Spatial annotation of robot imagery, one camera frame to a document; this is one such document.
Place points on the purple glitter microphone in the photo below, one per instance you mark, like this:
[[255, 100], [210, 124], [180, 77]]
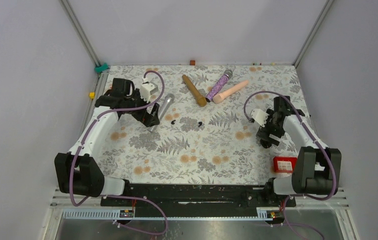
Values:
[[228, 73]]

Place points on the silver microphone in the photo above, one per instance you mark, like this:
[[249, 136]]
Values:
[[168, 100]]

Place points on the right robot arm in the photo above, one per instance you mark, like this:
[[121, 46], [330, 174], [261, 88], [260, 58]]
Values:
[[317, 168]]

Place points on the floral table mat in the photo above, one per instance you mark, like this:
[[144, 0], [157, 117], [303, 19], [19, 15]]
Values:
[[224, 150]]

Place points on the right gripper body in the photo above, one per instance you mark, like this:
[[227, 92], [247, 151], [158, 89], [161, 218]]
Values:
[[270, 128]]

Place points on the teal corner clip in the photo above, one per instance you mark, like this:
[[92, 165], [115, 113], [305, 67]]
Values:
[[101, 68]]

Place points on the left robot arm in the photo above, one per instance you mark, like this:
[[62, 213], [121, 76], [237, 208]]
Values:
[[77, 170]]

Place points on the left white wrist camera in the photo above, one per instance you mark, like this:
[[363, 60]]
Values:
[[147, 90]]

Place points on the pink microphone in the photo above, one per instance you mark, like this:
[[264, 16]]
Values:
[[220, 97]]

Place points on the red box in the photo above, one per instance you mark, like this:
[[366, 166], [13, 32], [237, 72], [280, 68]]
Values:
[[284, 164]]

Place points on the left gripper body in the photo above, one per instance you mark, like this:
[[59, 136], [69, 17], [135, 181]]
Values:
[[144, 116]]

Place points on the yellow cube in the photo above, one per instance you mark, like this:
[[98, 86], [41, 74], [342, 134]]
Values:
[[92, 95]]

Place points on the gold microphone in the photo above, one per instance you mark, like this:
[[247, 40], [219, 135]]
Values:
[[199, 98]]

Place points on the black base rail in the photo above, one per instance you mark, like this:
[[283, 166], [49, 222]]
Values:
[[192, 200]]

